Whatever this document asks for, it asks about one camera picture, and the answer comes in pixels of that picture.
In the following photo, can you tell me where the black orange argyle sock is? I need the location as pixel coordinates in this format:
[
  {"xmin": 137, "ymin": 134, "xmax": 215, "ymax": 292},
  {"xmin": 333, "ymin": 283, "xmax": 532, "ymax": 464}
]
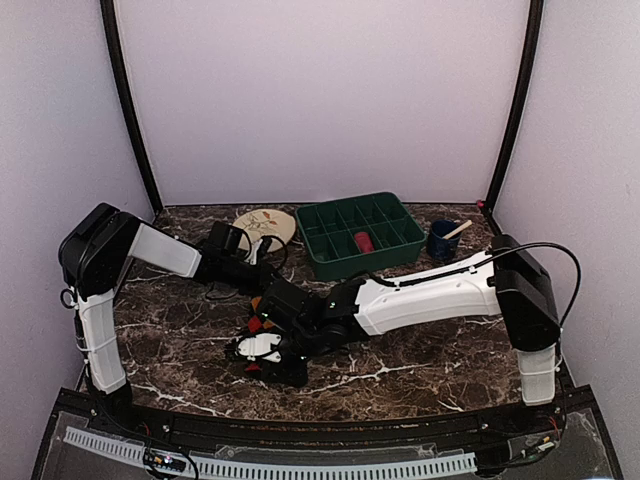
[{"xmin": 241, "ymin": 296, "xmax": 273, "ymax": 378}]

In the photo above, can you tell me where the maroon purple striped sock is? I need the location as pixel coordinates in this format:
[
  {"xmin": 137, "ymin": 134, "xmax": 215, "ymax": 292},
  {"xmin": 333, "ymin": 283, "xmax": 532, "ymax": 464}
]
[{"xmin": 353, "ymin": 231, "xmax": 375, "ymax": 254}]

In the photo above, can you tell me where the green compartment tray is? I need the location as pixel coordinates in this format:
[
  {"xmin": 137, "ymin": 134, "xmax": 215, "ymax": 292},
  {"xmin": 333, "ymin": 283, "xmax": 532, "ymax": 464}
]
[{"xmin": 295, "ymin": 192, "xmax": 426, "ymax": 282}]

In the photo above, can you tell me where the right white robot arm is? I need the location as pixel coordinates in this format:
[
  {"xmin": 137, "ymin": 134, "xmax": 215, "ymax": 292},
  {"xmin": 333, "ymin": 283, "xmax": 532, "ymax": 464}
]
[{"xmin": 234, "ymin": 234, "xmax": 569, "ymax": 434}]

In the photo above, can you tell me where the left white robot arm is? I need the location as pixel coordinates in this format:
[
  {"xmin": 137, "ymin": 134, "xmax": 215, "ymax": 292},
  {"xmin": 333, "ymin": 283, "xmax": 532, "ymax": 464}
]
[{"xmin": 58, "ymin": 203, "xmax": 278, "ymax": 395}]

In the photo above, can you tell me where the beige floral plate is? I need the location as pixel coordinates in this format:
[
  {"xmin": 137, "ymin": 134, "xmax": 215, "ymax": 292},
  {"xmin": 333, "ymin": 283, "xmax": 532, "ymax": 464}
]
[{"xmin": 233, "ymin": 208, "xmax": 296, "ymax": 244}]

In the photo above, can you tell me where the dark blue mug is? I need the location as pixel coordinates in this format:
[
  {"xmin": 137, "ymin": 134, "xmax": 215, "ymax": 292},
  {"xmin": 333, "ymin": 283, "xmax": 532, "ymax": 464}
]
[{"xmin": 426, "ymin": 219, "xmax": 461, "ymax": 262}]

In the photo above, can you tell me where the wooden stick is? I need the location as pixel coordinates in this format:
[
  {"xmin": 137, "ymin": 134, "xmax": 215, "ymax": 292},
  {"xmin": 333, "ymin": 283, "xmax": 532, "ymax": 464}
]
[{"xmin": 443, "ymin": 220, "xmax": 473, "ymax": 240}]

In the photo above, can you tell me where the small circuit board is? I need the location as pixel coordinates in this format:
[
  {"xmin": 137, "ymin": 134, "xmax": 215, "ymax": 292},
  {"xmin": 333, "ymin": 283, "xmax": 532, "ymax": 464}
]
[{"xmin": 142, "ymin": 449, "xmax": 186, "ymax": 474}]

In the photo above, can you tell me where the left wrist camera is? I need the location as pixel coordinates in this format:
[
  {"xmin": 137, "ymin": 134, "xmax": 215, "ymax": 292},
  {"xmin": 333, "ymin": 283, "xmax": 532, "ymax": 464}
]
[{"xmin": 245, "ymin": 238, "xmax": 264, "ymax": 265}]

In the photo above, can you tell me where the white slotted cable duct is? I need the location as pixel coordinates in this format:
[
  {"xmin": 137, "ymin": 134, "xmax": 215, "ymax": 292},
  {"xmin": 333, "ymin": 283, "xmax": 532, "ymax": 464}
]
[{"xmin": 63, "ymin": 427, "xmax": 478, "ymax": 479}]

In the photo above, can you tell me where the left black frame post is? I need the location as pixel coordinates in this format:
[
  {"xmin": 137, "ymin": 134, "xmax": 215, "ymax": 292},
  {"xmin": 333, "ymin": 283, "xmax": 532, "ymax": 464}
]
[{"xmin": 99, "ymin": 0, "xmax": 164, "ymax": 216}]

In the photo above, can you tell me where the black frame post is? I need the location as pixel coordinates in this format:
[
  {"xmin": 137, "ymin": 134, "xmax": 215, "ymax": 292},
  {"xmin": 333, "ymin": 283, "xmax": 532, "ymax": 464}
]
[
  {"xmin": 99, "ymin": 0, "xmax": 164, "ymax": 216},
  {"xmin": 483, "ymin": 0, "xmax": 545, "ymax": 216}
]

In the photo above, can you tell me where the black front rail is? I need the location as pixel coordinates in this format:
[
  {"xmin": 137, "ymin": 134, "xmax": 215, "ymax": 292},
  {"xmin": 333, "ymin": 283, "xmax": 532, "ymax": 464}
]
[{"xmin": 54, "ymin": 389, "xmax": 596, "ymax": 456}]

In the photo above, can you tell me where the right black frame post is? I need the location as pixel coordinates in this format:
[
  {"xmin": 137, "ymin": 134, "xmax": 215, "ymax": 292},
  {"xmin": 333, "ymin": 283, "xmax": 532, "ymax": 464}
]
[{"xmin": 483, "ymin": 0, "xmax": 545, "ymax": 216}]

